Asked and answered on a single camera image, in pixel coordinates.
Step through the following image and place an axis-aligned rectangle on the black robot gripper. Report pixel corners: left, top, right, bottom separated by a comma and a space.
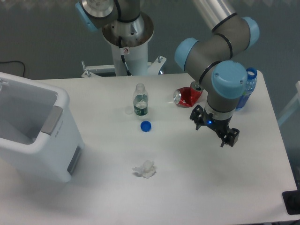
189, 105, 240, 147

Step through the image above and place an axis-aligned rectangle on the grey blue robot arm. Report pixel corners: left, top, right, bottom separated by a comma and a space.
75, 0, 260, 146

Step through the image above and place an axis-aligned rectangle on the crushed red soda can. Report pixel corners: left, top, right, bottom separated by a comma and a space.
173, 81, 204, 107

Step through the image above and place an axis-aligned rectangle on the blue bottle cap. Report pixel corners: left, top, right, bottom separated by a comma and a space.
140, 120, 152, 132

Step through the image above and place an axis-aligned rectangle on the white trash can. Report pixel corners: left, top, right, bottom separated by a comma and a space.
0, 73, 84, 182

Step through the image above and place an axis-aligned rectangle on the blue plastic drink bottle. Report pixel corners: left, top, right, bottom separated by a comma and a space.
236, 67, 257, 111

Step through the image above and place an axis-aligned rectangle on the crumpled white tissue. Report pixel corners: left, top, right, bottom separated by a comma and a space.
132, 160, 156, 179

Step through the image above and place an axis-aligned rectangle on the clear green-label plastic bottle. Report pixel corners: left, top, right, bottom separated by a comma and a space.
133, 83, 148, 116

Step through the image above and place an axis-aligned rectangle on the black device at edge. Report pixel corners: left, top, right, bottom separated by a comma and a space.
282, 190, 300, 215

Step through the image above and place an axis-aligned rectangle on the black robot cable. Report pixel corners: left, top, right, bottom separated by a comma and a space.
118, 36, 132, 76

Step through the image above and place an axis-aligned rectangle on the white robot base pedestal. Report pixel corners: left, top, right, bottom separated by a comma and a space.
82, 12, 167, 77

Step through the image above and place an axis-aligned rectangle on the black floor cable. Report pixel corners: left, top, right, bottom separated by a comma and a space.
0, 60, 26, 74

